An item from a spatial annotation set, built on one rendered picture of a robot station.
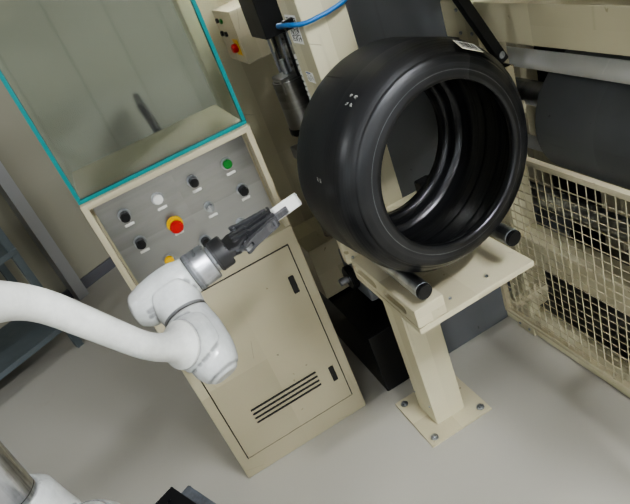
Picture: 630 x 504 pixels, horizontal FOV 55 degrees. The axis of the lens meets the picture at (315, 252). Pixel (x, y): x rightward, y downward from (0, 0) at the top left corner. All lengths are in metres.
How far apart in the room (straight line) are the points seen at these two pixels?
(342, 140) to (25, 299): 0.69
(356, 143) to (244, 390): 1.22
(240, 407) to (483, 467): 0.88
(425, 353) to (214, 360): 1.06
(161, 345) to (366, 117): 0.62
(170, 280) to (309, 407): 1.21
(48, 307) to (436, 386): 1.50
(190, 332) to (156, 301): 0.13
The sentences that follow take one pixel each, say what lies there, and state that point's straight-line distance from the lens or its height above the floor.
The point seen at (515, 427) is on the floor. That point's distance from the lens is 2.34.
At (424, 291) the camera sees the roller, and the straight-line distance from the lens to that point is 1.50.
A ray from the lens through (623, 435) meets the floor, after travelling 2.31.
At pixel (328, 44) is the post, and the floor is 1.45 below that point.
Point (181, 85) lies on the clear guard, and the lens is 1.83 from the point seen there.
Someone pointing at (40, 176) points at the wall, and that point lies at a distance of 4.32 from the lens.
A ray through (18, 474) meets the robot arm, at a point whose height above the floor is 1.08.
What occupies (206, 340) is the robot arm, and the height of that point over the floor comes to 1.13.
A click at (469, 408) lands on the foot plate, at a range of 2.41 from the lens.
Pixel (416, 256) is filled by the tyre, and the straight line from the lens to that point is 1.43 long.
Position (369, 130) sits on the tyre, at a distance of 1.29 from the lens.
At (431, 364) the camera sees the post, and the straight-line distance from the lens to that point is 2.19.
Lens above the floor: 1.81
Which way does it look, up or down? 30 degrees down
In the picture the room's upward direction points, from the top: 22 degrees counter-clockwise
